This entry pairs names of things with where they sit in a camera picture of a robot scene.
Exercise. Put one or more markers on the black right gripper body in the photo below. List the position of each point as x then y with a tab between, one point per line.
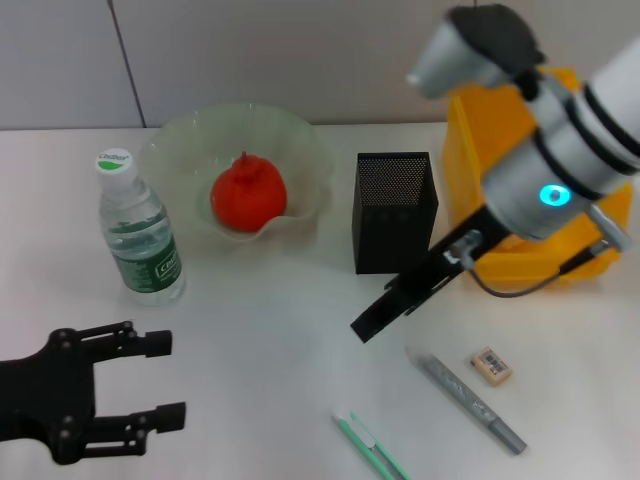
430	280

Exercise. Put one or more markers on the clear green-label water bottle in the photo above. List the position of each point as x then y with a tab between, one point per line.
135	225

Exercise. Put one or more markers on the grey marker pen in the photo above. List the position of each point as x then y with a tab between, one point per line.
465	400

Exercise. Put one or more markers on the yellow plastic bin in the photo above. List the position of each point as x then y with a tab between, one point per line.
465	160

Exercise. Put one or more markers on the green white pen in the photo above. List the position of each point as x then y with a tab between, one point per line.
370	445

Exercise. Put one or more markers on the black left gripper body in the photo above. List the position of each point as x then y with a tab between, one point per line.
50	395

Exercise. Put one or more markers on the beige eraser with barcode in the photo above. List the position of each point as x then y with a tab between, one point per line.
492	367

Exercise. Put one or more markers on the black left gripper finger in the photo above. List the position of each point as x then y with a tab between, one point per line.
157	343
170	417

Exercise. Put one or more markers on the orange fruit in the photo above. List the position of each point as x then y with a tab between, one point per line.
250	197

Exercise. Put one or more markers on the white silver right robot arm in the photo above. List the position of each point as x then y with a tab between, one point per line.
575	135

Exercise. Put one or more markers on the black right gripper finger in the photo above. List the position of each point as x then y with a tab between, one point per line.
377	317

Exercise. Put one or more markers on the green glass fruit plate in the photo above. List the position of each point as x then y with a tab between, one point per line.
280	145

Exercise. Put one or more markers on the black mesh pen holder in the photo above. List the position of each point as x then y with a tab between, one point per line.
390	240

